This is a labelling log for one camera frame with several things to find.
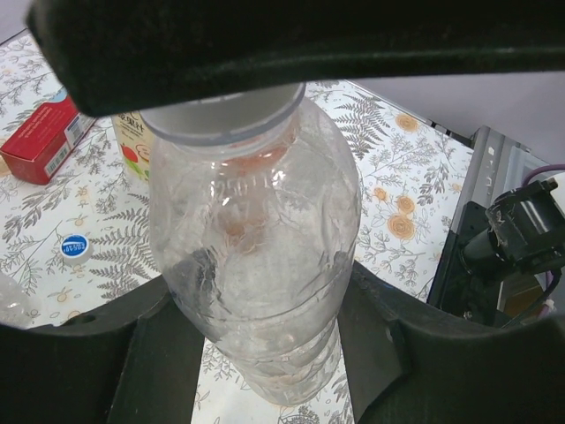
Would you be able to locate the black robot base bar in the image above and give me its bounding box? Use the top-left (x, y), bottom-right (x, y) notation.
top-left (427, 201), bottom-right (557, 330)

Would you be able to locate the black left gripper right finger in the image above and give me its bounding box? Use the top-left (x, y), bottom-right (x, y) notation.
top-left (338, 264), bottom-right (564, 423)

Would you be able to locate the white cap of bottle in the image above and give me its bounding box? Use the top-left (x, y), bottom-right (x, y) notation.
top-left (140, 83), bottom-right (305, 147)

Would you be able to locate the white blue-print bottle cap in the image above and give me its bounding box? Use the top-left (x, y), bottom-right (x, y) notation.
top-left (59, 234), bottom-right (94, 266)

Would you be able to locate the clear plastic bottle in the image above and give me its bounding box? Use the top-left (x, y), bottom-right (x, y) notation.
top-left (111, 112), bottom-right (154, 182)

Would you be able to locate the small clear water bottle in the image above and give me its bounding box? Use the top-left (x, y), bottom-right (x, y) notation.
top-left (0, 274), bottom-right (36, 329)

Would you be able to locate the aluminium table edge rail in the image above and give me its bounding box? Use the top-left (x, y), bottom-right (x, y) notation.
top-left (450, 125), bottom-right (547, 232)

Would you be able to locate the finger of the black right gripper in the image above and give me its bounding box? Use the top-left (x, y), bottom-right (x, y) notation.
top-left (26, 0), bottom-right (564, 117)

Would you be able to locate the red toothpaste box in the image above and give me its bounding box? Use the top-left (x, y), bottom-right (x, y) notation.
top-left (1, 89), bottom-right (95, 186)

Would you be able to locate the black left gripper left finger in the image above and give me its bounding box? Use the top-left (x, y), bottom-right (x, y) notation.
top-left (1, 278), bottom-right (204, 423)

